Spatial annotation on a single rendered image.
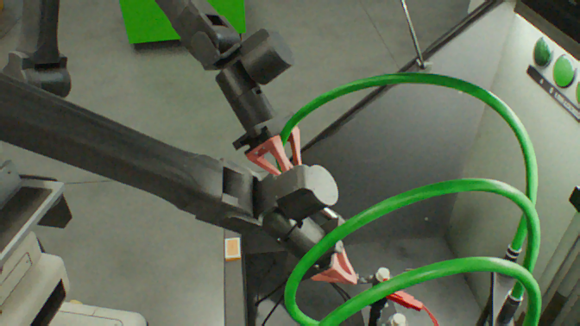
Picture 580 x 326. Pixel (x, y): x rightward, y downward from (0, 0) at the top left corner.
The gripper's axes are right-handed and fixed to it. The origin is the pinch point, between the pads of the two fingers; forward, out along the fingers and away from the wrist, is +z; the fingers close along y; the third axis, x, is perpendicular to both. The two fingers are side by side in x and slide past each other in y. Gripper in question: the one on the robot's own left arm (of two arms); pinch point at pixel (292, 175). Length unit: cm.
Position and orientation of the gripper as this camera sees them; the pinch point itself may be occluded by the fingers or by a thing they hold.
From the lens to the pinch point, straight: 74.2
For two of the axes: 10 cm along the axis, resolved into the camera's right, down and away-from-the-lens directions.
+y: 5.7, -3.1, 7.6
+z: 5.0, 8.6, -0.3
